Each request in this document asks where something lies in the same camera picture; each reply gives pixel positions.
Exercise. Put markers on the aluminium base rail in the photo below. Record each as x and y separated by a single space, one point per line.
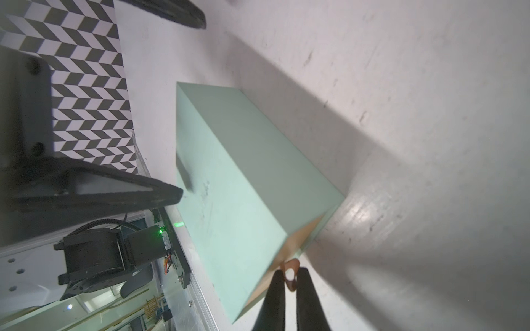
181 291

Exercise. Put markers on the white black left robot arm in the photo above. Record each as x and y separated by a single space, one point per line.
79 250

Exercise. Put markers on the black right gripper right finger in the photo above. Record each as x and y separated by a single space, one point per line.
309 313

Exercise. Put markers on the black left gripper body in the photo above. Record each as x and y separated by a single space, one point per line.
26 142

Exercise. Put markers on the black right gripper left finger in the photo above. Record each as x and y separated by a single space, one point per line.
271 316

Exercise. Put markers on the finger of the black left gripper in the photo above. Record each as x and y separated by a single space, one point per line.
183 12
63 183

